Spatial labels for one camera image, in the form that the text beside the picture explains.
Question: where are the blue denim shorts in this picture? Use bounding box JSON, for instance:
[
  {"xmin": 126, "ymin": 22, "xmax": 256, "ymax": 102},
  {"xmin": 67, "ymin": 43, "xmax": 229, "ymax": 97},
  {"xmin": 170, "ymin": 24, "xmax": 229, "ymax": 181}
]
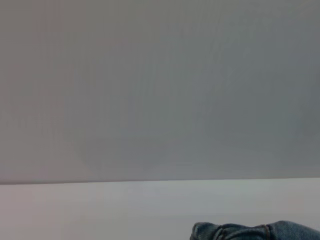
[{"xmin": 189, "ymin": 220, "xmax": 320, "ymax": 240}]

